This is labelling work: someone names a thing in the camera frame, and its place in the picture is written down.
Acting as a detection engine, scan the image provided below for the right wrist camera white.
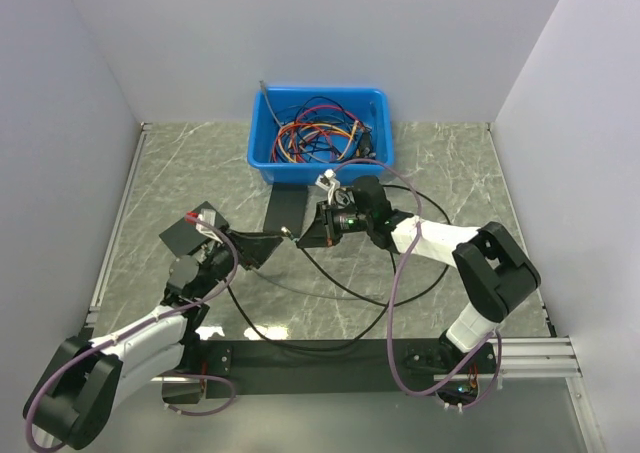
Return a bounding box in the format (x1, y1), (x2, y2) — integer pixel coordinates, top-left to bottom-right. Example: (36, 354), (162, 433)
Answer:
(315, 169), (349, 206)

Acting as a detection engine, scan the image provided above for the blue plastic bin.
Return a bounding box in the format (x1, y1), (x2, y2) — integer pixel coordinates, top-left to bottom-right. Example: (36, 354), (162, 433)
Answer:
(247, 86), (395, 185)

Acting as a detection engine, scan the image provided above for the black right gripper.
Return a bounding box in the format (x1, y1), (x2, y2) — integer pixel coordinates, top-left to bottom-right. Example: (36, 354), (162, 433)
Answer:
(297, 201), (372, 249)

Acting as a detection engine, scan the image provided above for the black cable with plug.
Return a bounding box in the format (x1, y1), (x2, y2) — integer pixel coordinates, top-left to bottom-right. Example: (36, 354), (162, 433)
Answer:
(227, 225), (401, 354)

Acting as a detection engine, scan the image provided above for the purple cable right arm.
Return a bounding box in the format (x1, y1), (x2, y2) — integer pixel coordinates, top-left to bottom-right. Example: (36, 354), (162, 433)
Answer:
(332, 158), (504, 412)

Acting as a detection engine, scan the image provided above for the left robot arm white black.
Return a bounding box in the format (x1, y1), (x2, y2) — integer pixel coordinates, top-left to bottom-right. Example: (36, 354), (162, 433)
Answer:
(23, 230), (282, 452)

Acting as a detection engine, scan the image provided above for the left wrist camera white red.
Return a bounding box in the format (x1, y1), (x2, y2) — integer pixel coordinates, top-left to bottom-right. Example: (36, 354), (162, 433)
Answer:
(185, 209), (220, 242)

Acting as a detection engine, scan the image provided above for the tangled coloured cables bundle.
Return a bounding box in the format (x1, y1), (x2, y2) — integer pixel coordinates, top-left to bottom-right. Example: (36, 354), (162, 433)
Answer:
(269, 96), (379, 167)

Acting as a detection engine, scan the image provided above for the black flat box far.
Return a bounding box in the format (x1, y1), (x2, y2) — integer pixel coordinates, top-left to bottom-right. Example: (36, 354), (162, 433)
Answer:
(262, 183), (309, 237)

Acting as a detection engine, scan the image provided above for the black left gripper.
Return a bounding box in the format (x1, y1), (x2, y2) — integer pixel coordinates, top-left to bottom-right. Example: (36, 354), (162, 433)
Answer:
(194, 224), (283, 299)

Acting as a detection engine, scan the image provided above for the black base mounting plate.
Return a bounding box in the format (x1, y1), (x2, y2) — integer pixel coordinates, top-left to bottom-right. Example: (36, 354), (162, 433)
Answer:
(162, 339), (494, 404)

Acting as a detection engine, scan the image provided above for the black network switch box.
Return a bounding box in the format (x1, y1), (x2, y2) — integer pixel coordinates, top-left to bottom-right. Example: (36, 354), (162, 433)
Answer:
(159, 202), (229, 257)

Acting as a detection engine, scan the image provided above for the black cable teal plug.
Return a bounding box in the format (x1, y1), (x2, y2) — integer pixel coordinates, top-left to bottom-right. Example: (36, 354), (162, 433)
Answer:
(300, 187), (451, 308)

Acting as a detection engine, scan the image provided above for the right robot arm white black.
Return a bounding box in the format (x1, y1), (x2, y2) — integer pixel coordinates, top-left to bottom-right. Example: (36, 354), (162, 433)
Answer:
(297, 170), (541, 372)

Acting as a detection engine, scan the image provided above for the grey cable in bin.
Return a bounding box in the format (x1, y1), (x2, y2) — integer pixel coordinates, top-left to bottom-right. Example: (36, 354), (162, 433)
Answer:
(257, 81), (284, 129)

